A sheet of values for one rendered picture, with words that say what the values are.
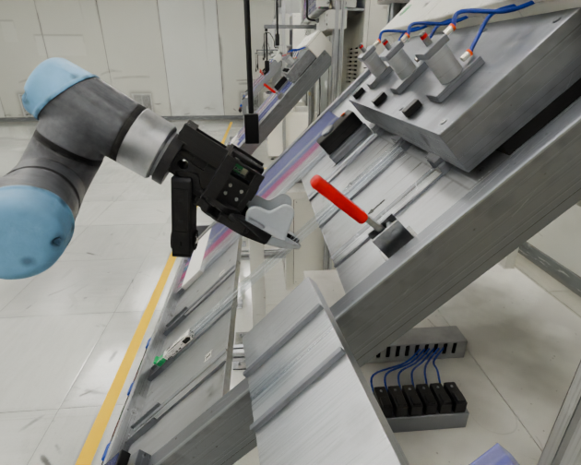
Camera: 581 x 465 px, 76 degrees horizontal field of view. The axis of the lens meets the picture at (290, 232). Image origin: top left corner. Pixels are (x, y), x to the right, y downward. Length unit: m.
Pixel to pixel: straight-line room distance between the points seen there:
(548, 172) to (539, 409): 0.58
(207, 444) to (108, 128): 0.35
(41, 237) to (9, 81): 10.17
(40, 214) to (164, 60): 8.97
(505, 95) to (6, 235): 0.41
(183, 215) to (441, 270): 0.31
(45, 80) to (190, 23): 8.74
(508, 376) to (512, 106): 0.63
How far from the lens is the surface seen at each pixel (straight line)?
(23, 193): 0.38
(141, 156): 0.47
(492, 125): 0.37
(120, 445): 0.60
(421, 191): 0.41
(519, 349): 0.98
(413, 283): 0.34
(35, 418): 1.79
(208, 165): 0.48
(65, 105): 0.49
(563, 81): 0.39
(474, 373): 0.88
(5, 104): 10.64
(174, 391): 0.57
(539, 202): 0.36
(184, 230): 0.50
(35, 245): 0.37
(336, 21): 1.71
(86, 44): 9.75
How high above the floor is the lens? 1.18
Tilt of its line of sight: 24 degrees down
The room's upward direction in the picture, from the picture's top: straight up
